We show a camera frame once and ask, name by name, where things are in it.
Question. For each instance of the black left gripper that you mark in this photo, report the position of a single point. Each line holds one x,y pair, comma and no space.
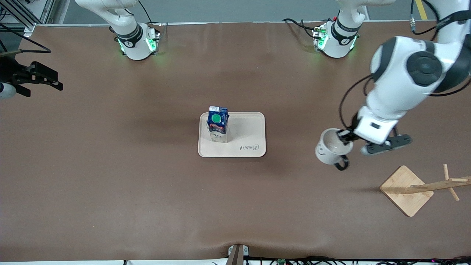
355,125

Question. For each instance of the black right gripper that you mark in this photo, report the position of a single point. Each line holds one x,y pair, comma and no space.
11,72

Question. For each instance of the blue white milk carton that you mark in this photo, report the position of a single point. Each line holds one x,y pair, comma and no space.
218,123

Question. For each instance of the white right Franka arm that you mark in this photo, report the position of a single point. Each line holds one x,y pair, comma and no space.
127,22

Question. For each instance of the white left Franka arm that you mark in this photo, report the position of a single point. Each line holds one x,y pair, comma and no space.
397,84

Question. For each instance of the wooden mug rack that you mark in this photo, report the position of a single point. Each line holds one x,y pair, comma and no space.
404,191

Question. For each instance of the cream rabbit print tray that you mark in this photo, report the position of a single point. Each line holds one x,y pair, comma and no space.
246,129

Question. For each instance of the brown table cover mat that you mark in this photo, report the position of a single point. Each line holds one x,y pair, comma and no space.
110,184

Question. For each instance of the aluminium frame with diagonal bars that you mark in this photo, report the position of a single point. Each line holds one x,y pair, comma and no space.
44,11

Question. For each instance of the metal table edge bracket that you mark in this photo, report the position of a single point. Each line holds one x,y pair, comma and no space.
237,255

